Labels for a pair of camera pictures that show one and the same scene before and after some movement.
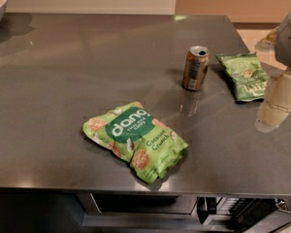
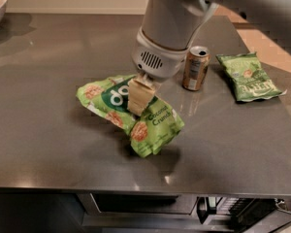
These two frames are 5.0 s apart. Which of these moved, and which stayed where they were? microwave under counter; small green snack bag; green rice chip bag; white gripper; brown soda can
Moved: white gripper; green rice chip bag
Stayed: microwave under counter; brown soda can; small green snack bag
